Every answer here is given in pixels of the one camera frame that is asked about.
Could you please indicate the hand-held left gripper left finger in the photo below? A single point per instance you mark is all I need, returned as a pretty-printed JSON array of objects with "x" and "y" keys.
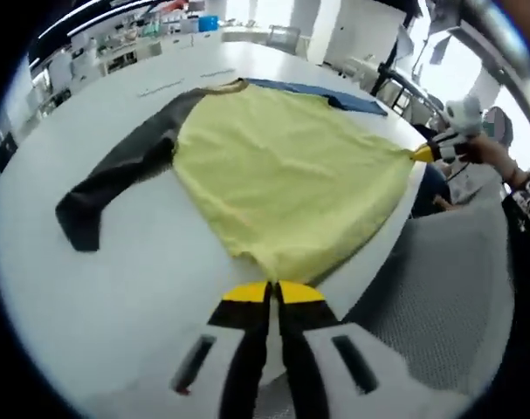
[{"x": 242, "y": 314}]

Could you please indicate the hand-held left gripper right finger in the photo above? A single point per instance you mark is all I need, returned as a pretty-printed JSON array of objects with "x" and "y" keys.
[{"x": 304, "y": 314}]

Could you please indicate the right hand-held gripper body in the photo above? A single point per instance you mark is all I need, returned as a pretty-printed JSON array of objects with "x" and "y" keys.
[{"x": 465, "y": 115}]

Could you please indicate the yellow garment with dark sleeves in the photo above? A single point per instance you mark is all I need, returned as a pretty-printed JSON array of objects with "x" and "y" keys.
[{"x": 282, "y": 174}]

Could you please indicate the person's right hand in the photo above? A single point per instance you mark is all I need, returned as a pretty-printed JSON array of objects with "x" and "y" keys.
[{"x": 487, "y": 150}]

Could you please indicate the person's dark trousers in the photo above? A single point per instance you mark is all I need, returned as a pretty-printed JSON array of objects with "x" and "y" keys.
[{"x": 428, "y": 192}]

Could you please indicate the grey mesh office chair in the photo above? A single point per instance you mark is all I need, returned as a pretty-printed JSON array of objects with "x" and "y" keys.
[{"x": 430, "y": 297}]

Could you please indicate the recessed table power strip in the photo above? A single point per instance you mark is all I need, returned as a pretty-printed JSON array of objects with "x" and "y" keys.
[{"x": 186, "y": 80}]

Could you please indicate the blue plastic bin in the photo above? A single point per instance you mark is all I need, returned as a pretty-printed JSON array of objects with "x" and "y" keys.
[{"x": 210, "y": 23}]

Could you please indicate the white counter cabinets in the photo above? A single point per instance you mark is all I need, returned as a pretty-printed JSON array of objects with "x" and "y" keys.
[{"x": 146, "y": 43}]

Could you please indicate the black floor cabinet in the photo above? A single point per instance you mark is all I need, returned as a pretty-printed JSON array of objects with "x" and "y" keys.
[{"x": 4, "y": 150}]

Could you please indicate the black camera stand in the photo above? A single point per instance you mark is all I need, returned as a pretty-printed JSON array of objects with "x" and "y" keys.
[{"x": 395, "y": 74}]

